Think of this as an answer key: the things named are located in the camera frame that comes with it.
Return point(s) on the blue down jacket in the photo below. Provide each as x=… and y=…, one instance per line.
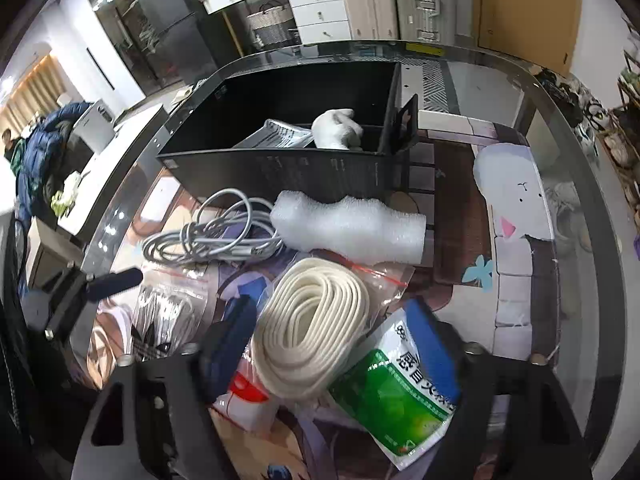
x=53, y=152

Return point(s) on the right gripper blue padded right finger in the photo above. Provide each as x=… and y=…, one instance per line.
x=438, y=345

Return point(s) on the wooden door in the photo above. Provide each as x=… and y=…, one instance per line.
x=542, y=32

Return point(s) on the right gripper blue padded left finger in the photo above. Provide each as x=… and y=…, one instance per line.
x=223, y=346

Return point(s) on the black cardboard box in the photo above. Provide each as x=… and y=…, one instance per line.
x=253, y=132

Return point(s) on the white electric kettle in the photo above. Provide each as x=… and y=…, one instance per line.
x=96, y=127

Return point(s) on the silver foil pouch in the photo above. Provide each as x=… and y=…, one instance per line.
x=275, y=134

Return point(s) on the woven basket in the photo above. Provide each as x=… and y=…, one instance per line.
x=273, y=25

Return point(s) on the red white packet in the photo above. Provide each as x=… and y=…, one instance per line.
x=247, y=403

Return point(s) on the white foam block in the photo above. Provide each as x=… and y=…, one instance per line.
x=363, y=231

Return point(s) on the white plush toy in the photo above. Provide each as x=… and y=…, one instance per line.
x=337, y=130

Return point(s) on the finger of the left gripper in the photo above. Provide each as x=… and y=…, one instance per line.
x=112, y=284

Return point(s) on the anime print desk mat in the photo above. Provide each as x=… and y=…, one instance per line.
x=488, y=269

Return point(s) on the green medicine pouch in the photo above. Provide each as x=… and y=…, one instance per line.
x=385, y=388

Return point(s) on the wooden shoe rack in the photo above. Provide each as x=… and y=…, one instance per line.
x=621, y=140

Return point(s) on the white low cabinet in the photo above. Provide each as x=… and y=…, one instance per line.
x=98, y=184

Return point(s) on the dark glass cabinet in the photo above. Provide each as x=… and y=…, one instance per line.
x=136, y=42

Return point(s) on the black refrigerator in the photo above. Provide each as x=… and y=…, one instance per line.
x=195, y=42

